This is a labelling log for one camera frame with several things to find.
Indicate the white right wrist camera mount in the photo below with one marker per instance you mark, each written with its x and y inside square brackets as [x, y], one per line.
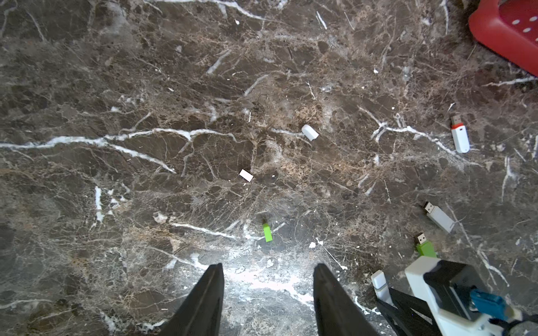
[460, 302]

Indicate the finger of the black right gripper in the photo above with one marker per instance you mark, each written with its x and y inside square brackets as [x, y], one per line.
[408, 315]

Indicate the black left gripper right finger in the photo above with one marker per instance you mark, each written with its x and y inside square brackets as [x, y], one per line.
[336, 313]

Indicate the white usb cap center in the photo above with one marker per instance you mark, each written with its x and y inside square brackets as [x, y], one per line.
[310, 132]

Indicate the white usb cap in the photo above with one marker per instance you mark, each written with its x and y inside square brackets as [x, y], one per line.
[246, 175]
[460, 136]
[310, 132]

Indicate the white usb drive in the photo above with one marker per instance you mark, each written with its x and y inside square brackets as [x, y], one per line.
[381, 287]
[439, 217]

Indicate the green usb cap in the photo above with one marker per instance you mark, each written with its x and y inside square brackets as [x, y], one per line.
[267, 232]

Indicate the white usb cap front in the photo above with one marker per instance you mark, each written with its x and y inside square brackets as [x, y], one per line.
[246, 175]

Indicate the white usb cap far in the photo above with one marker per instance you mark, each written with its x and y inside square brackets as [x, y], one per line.
[460, 136]

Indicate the green usb drive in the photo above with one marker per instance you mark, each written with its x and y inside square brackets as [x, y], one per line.
[424, 247]

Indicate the red polka dot toaster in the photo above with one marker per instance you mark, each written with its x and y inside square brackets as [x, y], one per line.
[508, 28]

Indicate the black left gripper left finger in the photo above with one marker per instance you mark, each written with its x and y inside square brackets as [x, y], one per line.
[200, 313]

